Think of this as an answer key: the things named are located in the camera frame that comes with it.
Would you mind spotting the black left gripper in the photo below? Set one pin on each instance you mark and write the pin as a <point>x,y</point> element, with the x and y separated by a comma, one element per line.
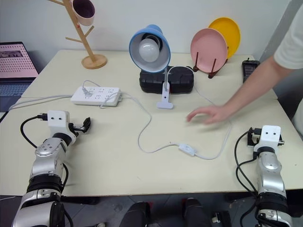
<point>75,128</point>

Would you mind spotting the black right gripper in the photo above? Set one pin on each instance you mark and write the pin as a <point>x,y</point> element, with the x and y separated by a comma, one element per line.
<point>252,139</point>

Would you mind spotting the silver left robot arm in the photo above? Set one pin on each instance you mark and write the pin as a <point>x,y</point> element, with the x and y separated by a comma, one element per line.
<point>45,163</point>

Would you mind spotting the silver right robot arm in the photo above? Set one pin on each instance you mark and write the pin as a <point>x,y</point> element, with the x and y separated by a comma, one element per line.
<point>271,172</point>

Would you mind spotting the person's bare forearm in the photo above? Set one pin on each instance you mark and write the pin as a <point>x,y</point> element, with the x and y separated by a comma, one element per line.
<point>253,82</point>

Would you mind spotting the grey cable plug connector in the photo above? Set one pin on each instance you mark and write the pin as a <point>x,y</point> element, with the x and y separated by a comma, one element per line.
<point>87,92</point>

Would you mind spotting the blue desk lamp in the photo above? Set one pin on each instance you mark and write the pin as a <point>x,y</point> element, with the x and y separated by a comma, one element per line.
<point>151,47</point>

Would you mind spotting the person's bare hand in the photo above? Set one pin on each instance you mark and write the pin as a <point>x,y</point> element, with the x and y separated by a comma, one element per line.
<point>211,114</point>

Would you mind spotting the white power strip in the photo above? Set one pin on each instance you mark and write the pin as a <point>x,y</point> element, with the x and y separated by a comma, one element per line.
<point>94,95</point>

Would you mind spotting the wooden mug tree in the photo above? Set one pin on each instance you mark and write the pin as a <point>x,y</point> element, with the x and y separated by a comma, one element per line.
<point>93,60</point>

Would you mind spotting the black rectangular device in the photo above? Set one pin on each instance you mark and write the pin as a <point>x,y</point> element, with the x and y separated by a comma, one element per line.
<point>249,68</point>

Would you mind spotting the dark wooden plate rack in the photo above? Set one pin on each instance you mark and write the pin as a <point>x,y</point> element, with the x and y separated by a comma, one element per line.
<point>213,69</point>

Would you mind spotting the black plastic case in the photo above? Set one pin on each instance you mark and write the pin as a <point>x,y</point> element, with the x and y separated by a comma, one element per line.
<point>182,81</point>

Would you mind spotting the dark rounded shape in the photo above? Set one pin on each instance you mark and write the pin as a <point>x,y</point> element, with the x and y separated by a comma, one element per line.
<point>196,212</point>
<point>136,215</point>

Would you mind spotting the laptop with pink screen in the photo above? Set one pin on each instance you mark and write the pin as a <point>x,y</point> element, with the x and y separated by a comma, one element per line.
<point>14,61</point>

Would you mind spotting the white light bulb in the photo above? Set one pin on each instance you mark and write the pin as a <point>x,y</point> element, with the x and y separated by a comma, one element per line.
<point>148,50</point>

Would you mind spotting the pink plate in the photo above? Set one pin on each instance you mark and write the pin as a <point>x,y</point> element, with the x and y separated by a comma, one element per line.
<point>208,49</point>

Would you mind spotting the person's pale shirt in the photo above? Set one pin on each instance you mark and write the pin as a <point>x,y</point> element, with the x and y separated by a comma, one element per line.
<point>291,40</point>

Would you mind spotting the yellow plate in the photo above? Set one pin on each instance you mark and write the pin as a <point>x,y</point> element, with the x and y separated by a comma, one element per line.
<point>230,33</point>

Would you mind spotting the pink mug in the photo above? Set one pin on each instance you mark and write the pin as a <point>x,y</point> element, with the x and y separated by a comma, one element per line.
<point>84,11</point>

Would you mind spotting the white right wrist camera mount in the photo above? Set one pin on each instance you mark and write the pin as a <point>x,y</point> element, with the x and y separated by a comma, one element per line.
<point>270,137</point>

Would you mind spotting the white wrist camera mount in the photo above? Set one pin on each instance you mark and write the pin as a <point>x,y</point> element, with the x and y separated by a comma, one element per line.
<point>57,120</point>
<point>270,137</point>

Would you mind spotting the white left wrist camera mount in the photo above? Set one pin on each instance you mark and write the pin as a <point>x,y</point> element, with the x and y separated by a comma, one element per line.
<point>57,120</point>

